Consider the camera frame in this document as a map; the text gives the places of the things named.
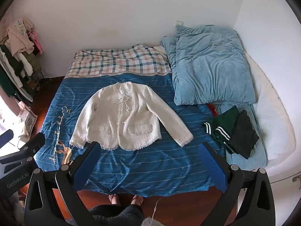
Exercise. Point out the floral tote bag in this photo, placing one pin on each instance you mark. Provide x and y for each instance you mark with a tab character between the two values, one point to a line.
29	120

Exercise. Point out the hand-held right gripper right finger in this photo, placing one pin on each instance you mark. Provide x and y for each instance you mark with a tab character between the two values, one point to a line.
212	167

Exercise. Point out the white bed frame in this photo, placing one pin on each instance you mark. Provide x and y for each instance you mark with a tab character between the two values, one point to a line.
282	177

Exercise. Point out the dark green folded clothes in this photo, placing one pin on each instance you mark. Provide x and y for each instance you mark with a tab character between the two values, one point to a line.
257	155

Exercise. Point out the grey knit sweater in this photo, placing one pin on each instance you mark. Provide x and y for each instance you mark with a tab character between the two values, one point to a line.
150	222

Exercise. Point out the plaid blanket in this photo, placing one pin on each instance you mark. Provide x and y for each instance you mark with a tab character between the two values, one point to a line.
112	63

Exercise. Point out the red cloth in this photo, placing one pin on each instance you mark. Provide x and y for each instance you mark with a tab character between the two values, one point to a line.
212	109

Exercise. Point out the light blue quilt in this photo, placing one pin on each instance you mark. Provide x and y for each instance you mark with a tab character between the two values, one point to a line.
211	70

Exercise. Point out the person's right foot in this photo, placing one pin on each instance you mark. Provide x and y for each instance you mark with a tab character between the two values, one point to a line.
137	199

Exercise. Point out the person's foot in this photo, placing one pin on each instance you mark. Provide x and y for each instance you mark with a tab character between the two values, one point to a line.
114	199
137	199

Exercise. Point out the blue striped bed sheet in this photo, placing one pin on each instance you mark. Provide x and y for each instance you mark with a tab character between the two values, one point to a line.
152	167

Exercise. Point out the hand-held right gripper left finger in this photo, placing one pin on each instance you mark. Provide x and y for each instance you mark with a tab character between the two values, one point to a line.
87	167

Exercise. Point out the white mattress pad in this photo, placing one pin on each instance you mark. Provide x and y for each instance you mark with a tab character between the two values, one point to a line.
270	117

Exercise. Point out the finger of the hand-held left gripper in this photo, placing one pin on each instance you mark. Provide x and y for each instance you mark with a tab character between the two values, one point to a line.
6	137
35	142

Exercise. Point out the green garment with white stripes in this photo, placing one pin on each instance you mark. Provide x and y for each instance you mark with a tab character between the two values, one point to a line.
224	120

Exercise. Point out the person's left foot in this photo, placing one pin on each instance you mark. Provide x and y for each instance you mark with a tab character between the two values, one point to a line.
114	199

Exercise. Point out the cream tweed jacket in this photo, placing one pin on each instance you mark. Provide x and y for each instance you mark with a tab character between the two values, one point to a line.
131	113

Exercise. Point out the dark grey garment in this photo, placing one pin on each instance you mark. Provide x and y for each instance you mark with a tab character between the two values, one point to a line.
244	134

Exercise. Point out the clothes rack with hanging clothes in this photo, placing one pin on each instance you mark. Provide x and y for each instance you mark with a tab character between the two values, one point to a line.
16	51

